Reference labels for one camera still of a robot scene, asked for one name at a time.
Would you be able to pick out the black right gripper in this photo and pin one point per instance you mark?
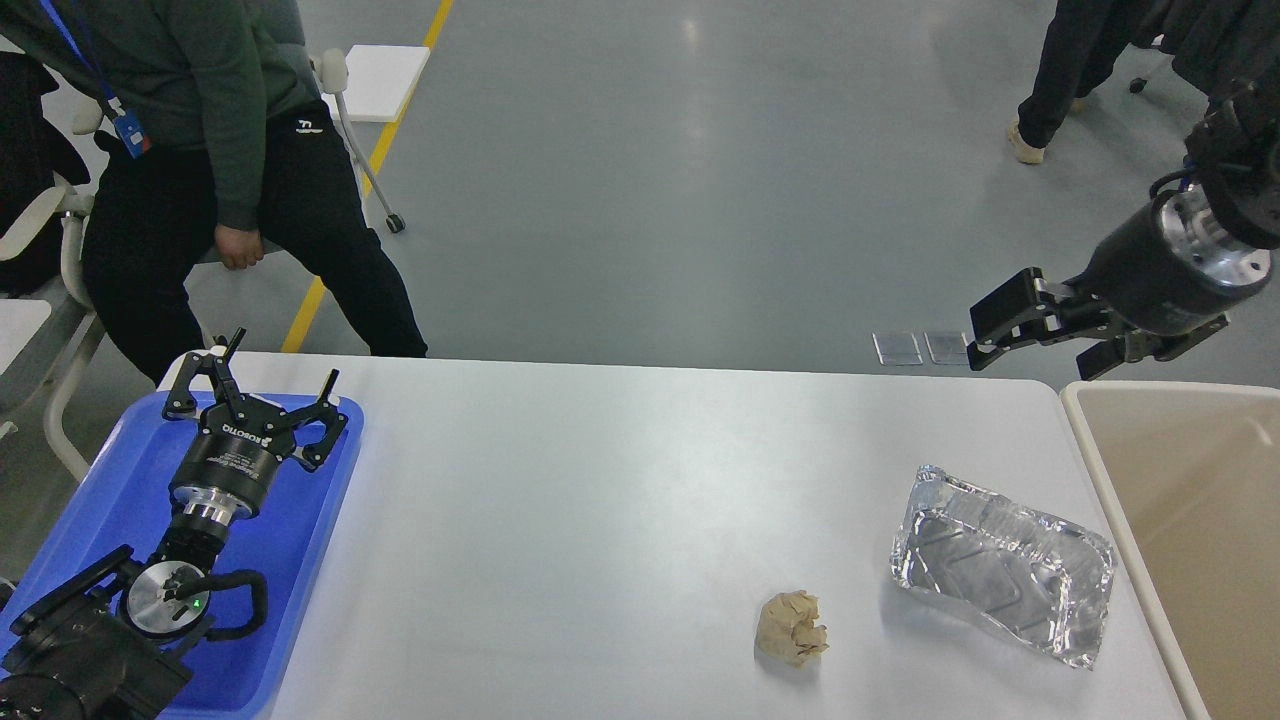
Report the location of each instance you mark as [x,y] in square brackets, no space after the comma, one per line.
[1163,275]

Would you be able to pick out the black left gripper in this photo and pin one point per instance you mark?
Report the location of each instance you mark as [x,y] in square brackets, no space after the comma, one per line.
[230,458]

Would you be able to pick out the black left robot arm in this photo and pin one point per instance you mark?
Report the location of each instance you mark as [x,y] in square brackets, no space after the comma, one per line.
[175,581]

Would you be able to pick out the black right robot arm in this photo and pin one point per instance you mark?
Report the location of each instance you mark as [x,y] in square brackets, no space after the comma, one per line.
[1232,155]

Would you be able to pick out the right floor socket plate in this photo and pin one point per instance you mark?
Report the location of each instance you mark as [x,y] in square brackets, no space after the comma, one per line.
[949,348]

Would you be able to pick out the floor socket plate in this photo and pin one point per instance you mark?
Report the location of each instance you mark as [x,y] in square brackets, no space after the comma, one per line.
[897,349]
[949,348]

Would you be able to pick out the blue plastic tray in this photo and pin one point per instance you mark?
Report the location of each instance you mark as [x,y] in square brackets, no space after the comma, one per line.
[125,500]

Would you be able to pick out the left floor socket plate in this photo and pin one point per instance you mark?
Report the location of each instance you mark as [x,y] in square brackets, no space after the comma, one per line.
[897,349]

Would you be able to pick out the beige plastic bin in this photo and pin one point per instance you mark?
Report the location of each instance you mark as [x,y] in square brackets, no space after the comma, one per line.
[1188,479]

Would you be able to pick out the seated person green sweater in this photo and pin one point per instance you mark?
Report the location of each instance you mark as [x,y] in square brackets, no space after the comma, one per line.
[242,154]

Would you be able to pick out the standing person dark clothes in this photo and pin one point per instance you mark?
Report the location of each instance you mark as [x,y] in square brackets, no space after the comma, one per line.
[1081,44]

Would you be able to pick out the blue id badge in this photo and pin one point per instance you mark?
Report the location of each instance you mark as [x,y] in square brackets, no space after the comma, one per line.
[131,133]

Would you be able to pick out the grey office chair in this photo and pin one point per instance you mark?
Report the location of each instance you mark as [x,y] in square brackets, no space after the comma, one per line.
[50,331]

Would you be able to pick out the rolling rack with coats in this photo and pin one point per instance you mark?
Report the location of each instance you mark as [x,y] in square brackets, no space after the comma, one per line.
[1215,44]

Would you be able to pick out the white side table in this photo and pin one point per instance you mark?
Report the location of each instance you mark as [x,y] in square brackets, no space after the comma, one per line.
[369,84]

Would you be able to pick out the crumpled brown paper ball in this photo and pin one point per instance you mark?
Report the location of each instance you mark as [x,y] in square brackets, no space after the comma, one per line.
[788,629]

